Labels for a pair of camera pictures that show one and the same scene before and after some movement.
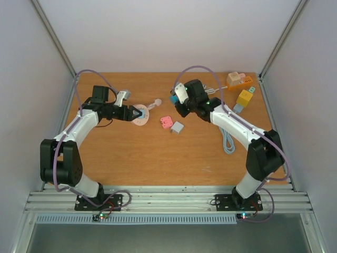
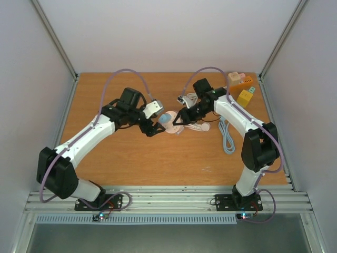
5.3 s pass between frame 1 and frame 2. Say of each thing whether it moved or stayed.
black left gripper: moved
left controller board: stayed
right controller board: stayed
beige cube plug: stayed
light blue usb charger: moved
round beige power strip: moved
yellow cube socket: stayed
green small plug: stayed
